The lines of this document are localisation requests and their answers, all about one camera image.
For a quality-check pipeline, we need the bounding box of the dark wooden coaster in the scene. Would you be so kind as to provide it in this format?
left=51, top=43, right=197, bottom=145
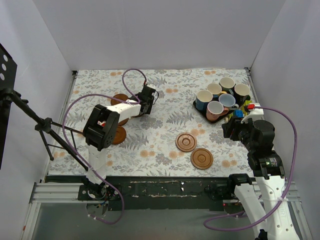
left=112, top=125, right=127, bottom=145

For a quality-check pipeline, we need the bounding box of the blue mug white inside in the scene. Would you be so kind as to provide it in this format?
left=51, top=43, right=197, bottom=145
left=195, top=90, right=213, bottom=111

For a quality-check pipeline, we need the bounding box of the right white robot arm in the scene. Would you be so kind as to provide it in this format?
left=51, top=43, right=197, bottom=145
left=222, top=116, right=299, bottom=240

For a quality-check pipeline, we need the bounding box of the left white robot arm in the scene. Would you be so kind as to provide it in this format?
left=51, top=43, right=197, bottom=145
left=83, top=85, right=157, bottom=200

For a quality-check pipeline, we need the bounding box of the blue toy block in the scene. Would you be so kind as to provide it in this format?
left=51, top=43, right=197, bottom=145
left=233, top=110, right=244, bottom=118

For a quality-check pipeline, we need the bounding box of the pink floral mug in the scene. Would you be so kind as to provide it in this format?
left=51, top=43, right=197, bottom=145
left=206, top=101, right=229, bottom=122

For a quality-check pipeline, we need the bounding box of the yellow green toy block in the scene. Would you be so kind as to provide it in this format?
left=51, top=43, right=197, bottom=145
left=243, top=100, right=252, bottom=107

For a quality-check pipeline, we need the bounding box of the light blue mug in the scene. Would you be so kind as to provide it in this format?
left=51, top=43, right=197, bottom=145
left=218, top=93, right=239, bottom=111

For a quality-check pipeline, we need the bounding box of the black tray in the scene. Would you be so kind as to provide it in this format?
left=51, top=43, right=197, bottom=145
left=192, top=95, right=251, bottom=125

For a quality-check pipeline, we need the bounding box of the black mug white inside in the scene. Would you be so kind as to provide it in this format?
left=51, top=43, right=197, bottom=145
left=233, top=83, right=250, bottom=105

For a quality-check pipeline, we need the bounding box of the cream mug back left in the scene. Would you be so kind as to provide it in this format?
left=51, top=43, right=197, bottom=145
left=207, top=83, right=222, bottom=96

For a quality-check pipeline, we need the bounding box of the green mug back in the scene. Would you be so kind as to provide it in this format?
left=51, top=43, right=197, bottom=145
left=219, top=76, right=235, bottom=92

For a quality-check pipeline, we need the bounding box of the floral table mat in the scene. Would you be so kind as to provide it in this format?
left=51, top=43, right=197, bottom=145
left=47, top=69, right=258, bottom=178

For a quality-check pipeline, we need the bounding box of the black tripod stand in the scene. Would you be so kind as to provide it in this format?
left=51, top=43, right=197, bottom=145
left=9, top=90, right=88, bottom=171

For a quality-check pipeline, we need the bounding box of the black perforated panel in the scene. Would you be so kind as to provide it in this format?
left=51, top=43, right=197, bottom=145
left=0, top=44, right=18, bottom=165

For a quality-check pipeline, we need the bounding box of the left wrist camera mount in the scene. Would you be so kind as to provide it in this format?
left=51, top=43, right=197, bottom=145
left=146, top=84, right=158, bottom=98

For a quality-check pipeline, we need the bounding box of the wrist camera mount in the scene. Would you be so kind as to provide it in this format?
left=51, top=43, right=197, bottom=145
left=241, top=103, right=264, bottom=124
left=146, top=84, right=158, bottom=98

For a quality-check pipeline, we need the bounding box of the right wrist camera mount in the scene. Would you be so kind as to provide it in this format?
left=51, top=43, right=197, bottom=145
left=241, top=103, right=264, bottom=124

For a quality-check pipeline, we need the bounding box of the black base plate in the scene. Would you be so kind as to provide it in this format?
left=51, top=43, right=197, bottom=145
left=77, top=176, right=241, bottom=212

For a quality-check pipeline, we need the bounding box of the aluminium frame rail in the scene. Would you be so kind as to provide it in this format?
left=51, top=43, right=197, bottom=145
left=20, top=182, right=101, bottom=240

